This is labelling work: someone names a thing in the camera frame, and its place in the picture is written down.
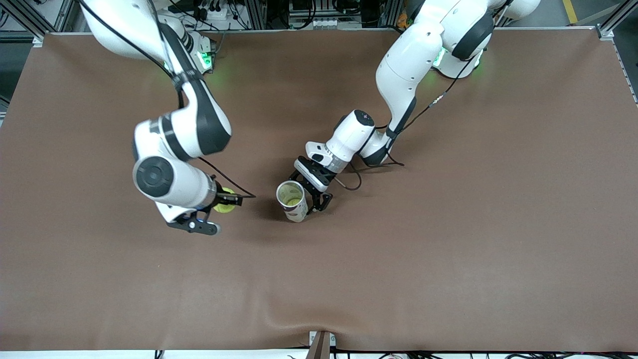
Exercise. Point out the aluminium rack post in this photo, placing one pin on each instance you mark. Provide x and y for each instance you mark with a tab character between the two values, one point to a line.
256	15

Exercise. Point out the yellow tennis ball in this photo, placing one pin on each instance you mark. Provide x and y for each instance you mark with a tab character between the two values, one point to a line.
225	210
291	200

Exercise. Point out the white power strip with plugs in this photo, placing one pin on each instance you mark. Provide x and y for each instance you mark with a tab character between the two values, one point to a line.
219	13

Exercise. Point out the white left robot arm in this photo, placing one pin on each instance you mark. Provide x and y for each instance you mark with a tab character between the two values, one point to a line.
406	65

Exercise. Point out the brown table mat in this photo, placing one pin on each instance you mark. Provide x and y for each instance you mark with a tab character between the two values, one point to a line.
319	279

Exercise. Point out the white blue tennis ball can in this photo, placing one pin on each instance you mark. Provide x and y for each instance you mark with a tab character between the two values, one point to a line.
298	214

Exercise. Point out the aluminium frame profile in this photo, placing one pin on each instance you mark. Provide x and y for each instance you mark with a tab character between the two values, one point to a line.
30	22
610	27

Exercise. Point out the long white power strip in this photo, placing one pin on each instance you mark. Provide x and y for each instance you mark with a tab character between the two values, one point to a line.
329	23

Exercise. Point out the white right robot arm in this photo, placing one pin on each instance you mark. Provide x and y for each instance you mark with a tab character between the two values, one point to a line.
174	182

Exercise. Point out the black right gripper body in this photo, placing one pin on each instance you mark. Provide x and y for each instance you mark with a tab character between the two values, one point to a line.
223	199

